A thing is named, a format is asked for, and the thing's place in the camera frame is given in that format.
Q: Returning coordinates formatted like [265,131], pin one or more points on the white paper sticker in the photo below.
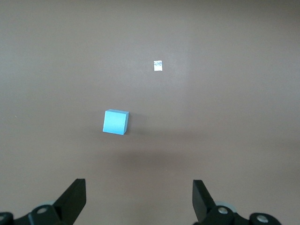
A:
[158,65]

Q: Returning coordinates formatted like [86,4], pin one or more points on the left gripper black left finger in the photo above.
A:
[70,201]

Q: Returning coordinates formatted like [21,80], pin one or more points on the light blue foam block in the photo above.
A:
[114,122]

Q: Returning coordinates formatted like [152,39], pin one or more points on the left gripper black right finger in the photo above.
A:
[201,201]

